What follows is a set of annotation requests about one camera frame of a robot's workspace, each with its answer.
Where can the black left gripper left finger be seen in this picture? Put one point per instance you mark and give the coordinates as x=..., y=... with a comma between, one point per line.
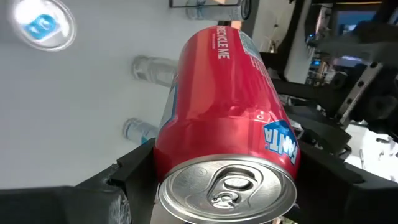
x=77, y=205

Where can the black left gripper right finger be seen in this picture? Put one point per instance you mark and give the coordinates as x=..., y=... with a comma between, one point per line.
x=342, y=199

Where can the white can yellow patch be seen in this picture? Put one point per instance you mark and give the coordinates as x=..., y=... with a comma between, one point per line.
x=149, y=70

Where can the red Fanta strawberry can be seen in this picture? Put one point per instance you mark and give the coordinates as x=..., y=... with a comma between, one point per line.
x=224, y=93

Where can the Red Bull sugarfree can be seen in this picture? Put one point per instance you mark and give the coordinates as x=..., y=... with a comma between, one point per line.
x=136, y=130

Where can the silver perforated bar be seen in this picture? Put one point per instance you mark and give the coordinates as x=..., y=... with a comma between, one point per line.
x=357, y=93

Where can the blue lit screen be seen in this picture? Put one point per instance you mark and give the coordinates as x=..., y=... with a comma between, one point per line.
x=354, y=20

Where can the silver blue slim can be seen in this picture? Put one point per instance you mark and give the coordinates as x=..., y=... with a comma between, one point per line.
x=43, y=25

